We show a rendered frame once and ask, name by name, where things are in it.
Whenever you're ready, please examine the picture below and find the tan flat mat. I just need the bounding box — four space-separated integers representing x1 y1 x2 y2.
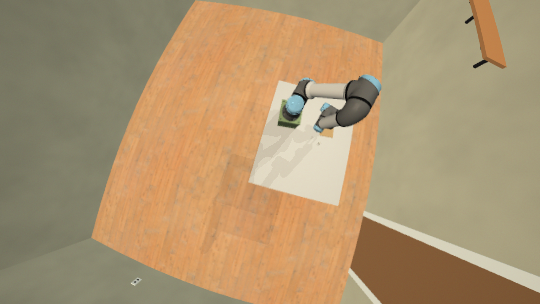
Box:
320 128 334 138

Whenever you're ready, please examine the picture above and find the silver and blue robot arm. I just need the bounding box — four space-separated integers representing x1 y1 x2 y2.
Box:
282 75 381 133

